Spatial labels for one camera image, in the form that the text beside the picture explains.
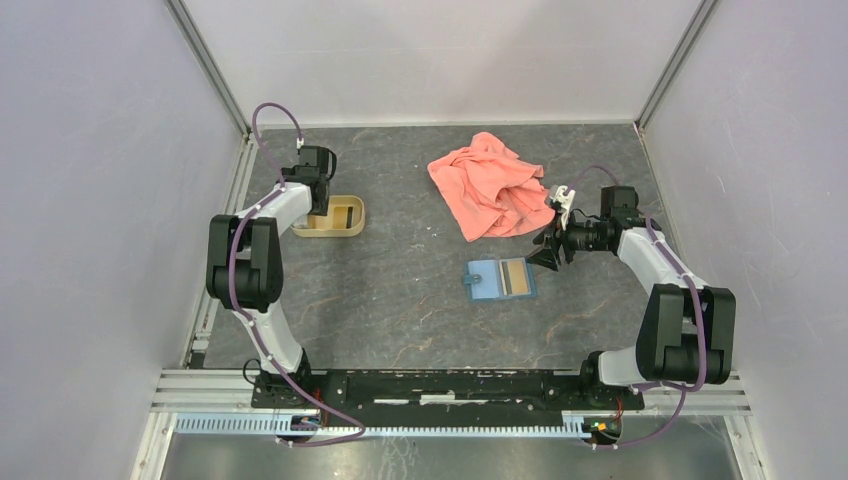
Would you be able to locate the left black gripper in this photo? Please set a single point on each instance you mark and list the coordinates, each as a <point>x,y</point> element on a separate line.
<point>320,210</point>

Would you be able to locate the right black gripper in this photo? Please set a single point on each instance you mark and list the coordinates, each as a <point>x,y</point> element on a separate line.
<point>547,255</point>

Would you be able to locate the blue card holder wallet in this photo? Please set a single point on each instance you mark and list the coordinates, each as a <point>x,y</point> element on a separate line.
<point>482,281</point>

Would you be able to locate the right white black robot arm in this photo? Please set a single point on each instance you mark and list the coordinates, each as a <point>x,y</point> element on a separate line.
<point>686,335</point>

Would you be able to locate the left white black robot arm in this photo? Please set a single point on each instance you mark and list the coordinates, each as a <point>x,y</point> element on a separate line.
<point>245,270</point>

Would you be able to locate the beige oval tray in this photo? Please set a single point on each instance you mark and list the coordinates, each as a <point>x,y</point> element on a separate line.
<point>313,226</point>

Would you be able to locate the pink crumpled cloth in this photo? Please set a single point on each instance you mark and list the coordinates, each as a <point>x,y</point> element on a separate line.
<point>490,191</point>

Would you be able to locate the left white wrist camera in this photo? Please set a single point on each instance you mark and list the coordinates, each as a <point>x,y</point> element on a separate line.
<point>318,161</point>

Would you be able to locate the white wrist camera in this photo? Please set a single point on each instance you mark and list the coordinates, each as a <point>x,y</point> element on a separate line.
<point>318,161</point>
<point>560,198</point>

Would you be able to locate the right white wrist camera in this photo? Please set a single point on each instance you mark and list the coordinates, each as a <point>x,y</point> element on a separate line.
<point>560,198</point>

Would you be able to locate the white slotted cable duct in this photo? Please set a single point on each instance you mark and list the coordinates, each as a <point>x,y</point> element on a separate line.
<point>305,426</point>

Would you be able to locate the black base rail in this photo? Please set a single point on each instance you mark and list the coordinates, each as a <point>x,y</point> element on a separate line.
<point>458,397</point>

